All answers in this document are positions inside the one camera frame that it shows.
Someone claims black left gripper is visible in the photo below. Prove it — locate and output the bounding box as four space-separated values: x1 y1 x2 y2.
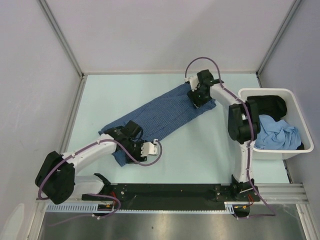
123 139 148 164

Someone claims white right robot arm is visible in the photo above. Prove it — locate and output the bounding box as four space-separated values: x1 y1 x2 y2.
184 69 260 201

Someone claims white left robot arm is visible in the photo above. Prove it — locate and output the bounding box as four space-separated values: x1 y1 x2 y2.
35 120 158 205

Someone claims black garment in bin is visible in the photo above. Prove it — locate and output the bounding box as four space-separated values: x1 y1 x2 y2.
247 95 288 122

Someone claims light blue garment in bin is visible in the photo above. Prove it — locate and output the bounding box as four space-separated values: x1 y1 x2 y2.
254 115 302 151

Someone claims white plastic bin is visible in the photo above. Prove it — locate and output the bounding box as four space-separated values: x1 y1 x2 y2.
238 88 314 160

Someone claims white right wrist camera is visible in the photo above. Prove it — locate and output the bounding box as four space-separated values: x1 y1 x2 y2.
184 76 200 92

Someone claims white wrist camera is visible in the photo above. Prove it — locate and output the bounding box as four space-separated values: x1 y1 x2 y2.
140 139 159 157
184 76 200 92

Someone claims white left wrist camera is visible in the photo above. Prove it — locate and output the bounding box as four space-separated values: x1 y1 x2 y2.
140 139 159 157

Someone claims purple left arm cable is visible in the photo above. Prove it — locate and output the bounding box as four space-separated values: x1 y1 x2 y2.
36 138 165 227

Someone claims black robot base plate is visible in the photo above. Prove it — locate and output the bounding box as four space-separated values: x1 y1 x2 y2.
99 183 261 212

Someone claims left aluminium corner post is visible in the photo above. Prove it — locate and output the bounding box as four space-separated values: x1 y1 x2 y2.
37 0 85 78

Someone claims aluminium corner post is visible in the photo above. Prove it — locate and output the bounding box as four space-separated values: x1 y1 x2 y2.
255 0 304 79
37 0 85 78

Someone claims white slotted cable duct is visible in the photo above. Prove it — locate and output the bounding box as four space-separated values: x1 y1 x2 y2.
46 203 99 213

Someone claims aluminium front rail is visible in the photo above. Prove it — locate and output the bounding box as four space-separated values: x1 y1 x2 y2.
34 182 310 204

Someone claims right aluminium corner post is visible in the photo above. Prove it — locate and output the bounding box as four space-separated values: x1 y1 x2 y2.
255 0 304 79

